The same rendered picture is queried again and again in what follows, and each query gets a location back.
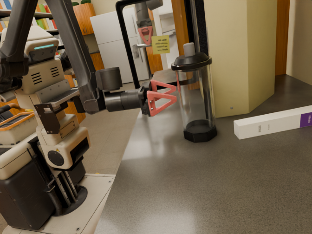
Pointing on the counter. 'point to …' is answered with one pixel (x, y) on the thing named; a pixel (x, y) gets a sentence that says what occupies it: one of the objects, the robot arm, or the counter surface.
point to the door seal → (127, 40)
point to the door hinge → (194, 25)
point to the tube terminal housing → (241, 53)
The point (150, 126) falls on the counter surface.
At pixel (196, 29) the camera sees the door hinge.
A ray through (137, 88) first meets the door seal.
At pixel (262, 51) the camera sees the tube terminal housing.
